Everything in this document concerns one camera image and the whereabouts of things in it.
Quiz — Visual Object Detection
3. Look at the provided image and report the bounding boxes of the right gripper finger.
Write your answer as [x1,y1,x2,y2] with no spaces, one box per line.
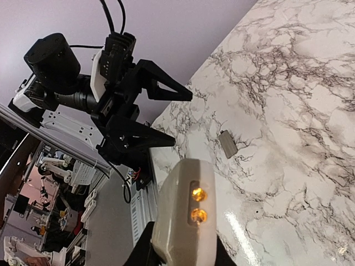
[130,221,236,266]

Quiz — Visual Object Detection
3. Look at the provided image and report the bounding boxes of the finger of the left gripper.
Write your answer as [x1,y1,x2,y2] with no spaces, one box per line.
[124,59,193,101]
[97,115,175,166]

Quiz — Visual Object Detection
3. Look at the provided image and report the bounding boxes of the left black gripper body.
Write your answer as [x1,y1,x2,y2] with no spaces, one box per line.
[91,83,141,130]

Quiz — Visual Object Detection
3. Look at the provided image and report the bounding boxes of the white remote control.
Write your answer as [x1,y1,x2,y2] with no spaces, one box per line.
[151,158,217,265]

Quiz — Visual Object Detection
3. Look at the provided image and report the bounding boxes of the grey battery compartment cover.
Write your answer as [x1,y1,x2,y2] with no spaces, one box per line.
[218,130,238,159]

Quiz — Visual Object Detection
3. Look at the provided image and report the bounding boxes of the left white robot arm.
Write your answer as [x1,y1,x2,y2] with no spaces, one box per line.
[9,32,192,168]

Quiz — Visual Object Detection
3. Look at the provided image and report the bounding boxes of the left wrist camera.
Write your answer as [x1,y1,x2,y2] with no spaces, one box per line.
[90,32,136,102]

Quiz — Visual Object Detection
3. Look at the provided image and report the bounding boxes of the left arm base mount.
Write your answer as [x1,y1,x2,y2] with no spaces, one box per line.
[126,163,153,191]

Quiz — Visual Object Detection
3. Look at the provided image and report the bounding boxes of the front aluminium rail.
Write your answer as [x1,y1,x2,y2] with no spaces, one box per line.
[1,104,158,253]

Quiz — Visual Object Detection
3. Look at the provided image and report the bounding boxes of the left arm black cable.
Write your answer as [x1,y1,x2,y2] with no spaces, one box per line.
[70,0,127,49]

